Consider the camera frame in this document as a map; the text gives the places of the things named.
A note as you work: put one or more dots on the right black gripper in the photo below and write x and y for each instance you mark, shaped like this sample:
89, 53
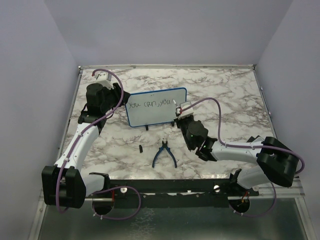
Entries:
179, 120

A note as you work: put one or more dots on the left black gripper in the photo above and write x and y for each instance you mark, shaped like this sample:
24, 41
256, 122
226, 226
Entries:
116, 91

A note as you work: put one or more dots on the blue framed whiteboard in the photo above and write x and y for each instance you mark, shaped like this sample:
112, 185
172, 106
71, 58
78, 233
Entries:
154, 107

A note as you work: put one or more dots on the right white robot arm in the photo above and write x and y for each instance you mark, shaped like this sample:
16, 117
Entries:
272, 161

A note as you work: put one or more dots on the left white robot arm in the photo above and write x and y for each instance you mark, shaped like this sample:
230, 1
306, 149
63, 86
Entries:
62, 183

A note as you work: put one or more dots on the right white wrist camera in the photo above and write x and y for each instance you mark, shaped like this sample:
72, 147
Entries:
184, 110

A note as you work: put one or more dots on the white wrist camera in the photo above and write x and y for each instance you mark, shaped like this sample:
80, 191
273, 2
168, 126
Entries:
184, 110
104, 79

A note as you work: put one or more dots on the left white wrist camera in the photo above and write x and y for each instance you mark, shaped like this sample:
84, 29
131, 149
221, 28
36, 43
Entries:
104, 79

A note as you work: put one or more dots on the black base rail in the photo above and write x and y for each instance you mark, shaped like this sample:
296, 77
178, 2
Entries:
171, 193

